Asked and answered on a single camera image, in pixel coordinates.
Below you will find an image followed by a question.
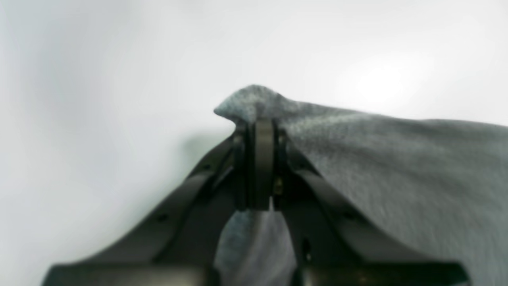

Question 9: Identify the grey T-shirt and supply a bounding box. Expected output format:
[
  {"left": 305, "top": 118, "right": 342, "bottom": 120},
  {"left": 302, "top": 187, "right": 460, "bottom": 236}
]
[{"left": 214, "top": 85, "right": 508, "bottom": 286}]

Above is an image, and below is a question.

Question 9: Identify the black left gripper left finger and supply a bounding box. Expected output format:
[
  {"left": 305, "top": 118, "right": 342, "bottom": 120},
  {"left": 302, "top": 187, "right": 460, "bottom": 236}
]
[{"left": 43, "top": 127, "right": 254, "bottom": 286}]

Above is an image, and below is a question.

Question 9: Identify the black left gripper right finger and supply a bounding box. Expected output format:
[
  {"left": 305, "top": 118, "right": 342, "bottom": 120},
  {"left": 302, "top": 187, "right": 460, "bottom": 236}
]
[{"left": 255, "top": 119, "right": 469, "bottom": 286}]

